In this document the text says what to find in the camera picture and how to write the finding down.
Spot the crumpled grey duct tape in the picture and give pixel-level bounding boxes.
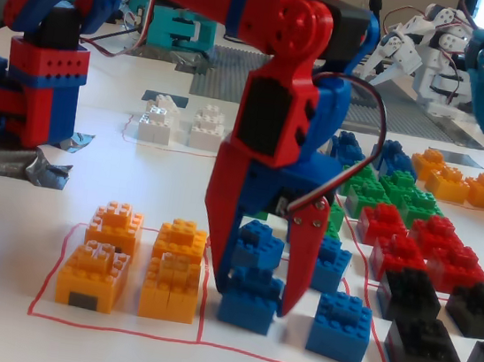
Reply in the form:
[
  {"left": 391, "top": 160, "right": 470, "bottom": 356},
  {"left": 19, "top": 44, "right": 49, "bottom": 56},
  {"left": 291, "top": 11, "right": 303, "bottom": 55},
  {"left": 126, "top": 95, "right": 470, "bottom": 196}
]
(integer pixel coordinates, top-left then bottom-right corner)
[
  {"left": 0, "top": 119, "right": 97, "bottom": 196},
  {"left": 123, "top": 38, "right": 219, "bottom": 76}
]

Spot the green brick block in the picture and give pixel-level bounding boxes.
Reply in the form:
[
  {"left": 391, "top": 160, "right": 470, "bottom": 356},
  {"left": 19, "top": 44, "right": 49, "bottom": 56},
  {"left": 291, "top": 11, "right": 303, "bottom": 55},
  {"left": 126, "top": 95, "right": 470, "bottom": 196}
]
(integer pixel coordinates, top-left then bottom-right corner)
[
  {"left": 342, "top": 179, "right": 396, "bottom": 224},
  {"left": 396, "top": 187, "right": 448, "bottom": 226},
  {"left": 339, "top": 158, "right": 381, "bottom": 200},
  {"left": 376, "top": 166, "right": 421, "bottom": 200},
  {"left": 327, "top": 201, "right": 347, "bottom": 229}
]

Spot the red brick block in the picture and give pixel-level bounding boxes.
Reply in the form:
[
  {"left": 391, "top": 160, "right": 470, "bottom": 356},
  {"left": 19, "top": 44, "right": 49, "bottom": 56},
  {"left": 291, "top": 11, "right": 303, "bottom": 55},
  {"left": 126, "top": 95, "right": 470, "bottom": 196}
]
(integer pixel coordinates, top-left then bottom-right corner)
[
  {"left": 365, "top": 230, "right": 434, "bottom": 288},
  {"left": 421, "top": 241, "right": 484, "bottom": 298},
  {"left": 353, "top": 199, "right": 412, "bottom": 251},
  {"left": 406, "top": 211, "right": 470, "bottom": 260}
]

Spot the arm servo cable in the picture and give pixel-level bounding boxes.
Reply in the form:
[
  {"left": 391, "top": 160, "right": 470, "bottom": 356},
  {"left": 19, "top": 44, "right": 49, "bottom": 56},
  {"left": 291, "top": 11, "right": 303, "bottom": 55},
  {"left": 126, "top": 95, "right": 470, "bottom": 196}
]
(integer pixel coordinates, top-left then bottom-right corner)
[{"left": 78, "top": 0, "right": 155, "bottom": 62}]

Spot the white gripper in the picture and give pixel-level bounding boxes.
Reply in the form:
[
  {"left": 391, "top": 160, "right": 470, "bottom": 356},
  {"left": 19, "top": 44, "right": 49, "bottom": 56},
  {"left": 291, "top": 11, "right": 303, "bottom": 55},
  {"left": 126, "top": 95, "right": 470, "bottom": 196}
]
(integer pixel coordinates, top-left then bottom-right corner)
[{"left": 362, "top": 10, "right": 429, "bottom": 94}]

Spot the grey studded base plate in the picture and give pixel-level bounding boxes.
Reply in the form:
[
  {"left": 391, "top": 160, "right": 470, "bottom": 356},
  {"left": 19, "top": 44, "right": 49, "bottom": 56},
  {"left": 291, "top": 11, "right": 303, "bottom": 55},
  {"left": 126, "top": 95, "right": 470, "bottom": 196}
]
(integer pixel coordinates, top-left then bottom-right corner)
[{"left": 187, "top": 42, "right": 484, "bottom": 152}]

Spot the orange block with grey patch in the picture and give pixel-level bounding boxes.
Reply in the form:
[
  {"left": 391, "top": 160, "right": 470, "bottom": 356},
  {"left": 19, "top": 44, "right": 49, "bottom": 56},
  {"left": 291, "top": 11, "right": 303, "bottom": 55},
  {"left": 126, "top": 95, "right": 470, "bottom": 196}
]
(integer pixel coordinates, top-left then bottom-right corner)
[{"left": 52, "top": 235, "right": 134, "bottom": 317}]

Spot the white brick block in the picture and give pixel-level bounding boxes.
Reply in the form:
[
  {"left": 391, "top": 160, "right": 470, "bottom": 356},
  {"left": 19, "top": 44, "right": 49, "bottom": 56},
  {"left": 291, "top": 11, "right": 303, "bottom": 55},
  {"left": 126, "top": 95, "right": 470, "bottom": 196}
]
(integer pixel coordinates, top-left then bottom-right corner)
[
  {"left": 194, "top": 103, "right": 227, "bottom": 126},
  {"left": 146, "top": 92, "right": 182, "bottom": 116},
  {"left": 136, "top": 107, "right": 176, "bottom": 146},
  {"left": 188, "top": 119, "right": 227, "bottom": 152}
]

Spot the red blue gripper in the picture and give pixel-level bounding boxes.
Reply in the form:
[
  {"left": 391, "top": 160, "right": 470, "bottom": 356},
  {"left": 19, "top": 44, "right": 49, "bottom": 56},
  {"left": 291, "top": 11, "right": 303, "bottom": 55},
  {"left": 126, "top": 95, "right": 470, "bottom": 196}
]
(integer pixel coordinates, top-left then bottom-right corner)
[{"left": 191, "top": 137, "right": 343, "bottom": 322}]

